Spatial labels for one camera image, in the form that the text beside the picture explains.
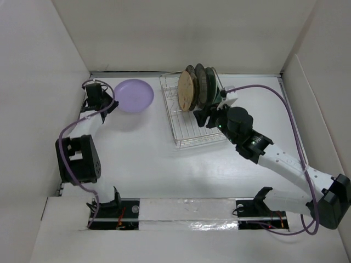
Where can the teal rectangular plate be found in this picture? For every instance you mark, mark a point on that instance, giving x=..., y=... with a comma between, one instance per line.
x=218, y=97

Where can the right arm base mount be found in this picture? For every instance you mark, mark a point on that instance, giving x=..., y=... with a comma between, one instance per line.
x=250, y=218

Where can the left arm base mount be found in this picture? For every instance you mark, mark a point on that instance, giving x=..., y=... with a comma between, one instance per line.
x=112, y=216

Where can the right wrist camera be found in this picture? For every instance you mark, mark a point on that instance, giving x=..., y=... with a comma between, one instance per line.
x=229, y=96

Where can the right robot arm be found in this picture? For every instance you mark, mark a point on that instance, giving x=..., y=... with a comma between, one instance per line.
x=326, y=198

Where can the wire dish rack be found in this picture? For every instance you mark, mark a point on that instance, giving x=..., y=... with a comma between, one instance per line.
x=184, y=129

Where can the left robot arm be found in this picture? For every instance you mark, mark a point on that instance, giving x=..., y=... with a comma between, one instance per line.
x=77, y=156

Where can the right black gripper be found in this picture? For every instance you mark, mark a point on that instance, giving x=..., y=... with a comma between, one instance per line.
x=202, y=114

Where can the purple plate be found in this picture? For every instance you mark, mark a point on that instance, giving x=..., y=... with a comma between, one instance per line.
x=133, y=95

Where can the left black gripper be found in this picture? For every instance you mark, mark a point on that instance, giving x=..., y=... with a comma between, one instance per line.
x=113, y=107

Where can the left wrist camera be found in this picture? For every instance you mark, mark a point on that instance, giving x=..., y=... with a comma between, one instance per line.
x=91, y=81

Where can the teal round flower plate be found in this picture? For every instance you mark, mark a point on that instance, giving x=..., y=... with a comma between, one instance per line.
x=212, y=85

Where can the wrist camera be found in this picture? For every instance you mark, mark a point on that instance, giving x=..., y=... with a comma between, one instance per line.
x=91, y=81
x=229, y=96

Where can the tan plate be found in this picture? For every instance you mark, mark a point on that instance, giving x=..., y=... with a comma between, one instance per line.
x=185, y=91

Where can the black rimmed patterned plate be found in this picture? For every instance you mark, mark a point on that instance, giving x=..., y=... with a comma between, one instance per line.
x=191, y=70

